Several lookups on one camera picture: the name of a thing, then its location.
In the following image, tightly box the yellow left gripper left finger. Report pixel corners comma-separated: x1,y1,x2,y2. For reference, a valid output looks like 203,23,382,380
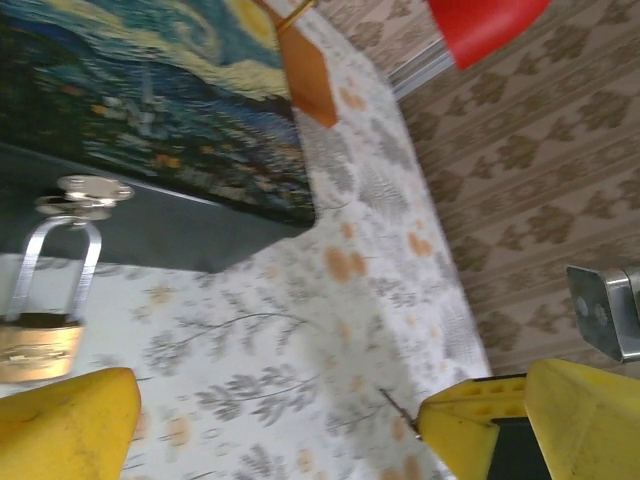
0,367,142,480

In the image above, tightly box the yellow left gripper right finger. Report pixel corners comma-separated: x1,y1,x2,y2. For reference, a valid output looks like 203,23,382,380
418,358,640,480

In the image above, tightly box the brass padlock with silver shackle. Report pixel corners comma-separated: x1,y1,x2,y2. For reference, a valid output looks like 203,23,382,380
0,217,104,385

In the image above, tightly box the silver metal hasp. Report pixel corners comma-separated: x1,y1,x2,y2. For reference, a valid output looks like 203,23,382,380
34,174,136,221

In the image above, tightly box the floral white tablecloth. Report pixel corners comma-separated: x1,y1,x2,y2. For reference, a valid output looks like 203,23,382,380
0,0,494,480

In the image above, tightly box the starry night print box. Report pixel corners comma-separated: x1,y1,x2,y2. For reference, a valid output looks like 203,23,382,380
0,0,321,274

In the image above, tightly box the red plastic wine glass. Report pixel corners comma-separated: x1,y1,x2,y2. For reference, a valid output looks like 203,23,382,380
428,0,551,71

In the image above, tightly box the grey metal bracket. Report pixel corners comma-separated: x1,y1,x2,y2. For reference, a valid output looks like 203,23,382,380
564,264,640,364

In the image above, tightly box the aluminium frame post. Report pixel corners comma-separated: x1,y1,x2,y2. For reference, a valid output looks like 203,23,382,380
388,38,456,97

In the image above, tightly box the gold wire stand, wooden base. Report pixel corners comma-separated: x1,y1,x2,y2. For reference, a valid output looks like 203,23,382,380
252,0,341,129

